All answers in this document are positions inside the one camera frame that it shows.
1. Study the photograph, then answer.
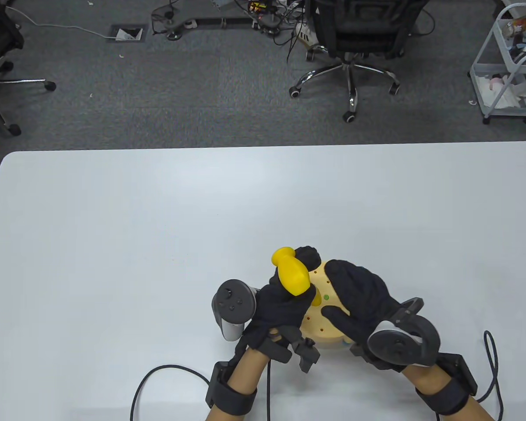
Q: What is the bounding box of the person's right hand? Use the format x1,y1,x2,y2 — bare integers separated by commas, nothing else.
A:
322,260,404,357

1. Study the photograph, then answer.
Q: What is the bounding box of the person's left hand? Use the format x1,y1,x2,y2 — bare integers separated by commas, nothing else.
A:
237,246,321,373

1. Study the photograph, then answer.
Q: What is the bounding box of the yellow toy hammer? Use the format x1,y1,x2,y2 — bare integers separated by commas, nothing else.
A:
271,247,322,307

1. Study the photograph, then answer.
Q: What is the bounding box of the yellow round tap bench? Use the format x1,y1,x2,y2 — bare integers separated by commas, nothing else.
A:
300,259,355,351

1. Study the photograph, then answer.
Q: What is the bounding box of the person's left forearm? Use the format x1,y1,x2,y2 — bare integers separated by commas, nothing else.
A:
204,349,270,421

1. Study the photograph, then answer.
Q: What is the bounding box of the person's right forearm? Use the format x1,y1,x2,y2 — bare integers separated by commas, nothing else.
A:
401,364,496,421

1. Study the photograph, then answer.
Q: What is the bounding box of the black grey hand controller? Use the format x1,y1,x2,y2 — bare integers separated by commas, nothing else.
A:
367,297,440,368
211,280,258,342

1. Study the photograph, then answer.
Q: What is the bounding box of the white crumpled cloth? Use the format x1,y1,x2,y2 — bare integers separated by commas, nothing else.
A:
477,74,526,109

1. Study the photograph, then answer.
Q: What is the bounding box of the white utility cart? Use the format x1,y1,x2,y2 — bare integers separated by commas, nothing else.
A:
468,4,526,125

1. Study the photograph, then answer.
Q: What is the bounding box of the black office chair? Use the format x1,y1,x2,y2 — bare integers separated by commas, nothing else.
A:
0,0,57,137
288,0,434,124

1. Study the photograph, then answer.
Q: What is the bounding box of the grey desk base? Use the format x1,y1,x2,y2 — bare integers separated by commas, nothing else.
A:
151,5,255,41

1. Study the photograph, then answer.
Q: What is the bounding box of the floor outlet box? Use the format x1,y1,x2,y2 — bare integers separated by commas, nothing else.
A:
107,25,148,43

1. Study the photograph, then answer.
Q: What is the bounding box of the black wrist camera strap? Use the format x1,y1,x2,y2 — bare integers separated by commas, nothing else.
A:
205,360,258,416
414,353,478,415

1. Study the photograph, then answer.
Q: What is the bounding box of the black cable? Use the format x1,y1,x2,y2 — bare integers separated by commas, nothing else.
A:
129,360,273,421
476,330,505,421

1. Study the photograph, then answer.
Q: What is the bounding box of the tangle of black cables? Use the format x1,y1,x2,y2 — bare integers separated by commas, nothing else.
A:
235,0,320,62

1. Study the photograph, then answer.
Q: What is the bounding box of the white floor cable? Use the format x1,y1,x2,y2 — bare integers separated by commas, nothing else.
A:
4,5,114,41

